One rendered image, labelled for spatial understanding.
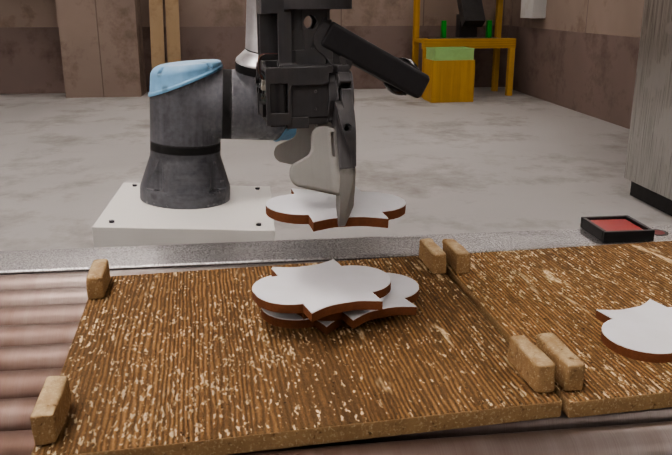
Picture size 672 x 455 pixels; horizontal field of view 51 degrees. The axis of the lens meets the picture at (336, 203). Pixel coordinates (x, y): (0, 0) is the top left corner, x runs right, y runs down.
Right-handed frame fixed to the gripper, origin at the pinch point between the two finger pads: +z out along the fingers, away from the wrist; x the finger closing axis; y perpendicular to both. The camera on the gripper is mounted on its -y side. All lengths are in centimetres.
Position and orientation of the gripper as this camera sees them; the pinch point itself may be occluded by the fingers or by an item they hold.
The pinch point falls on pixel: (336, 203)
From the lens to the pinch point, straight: 70.6
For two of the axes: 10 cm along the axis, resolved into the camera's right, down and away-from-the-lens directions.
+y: -9.7, 0.6, -2.2
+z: 0.0, 9.6, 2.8
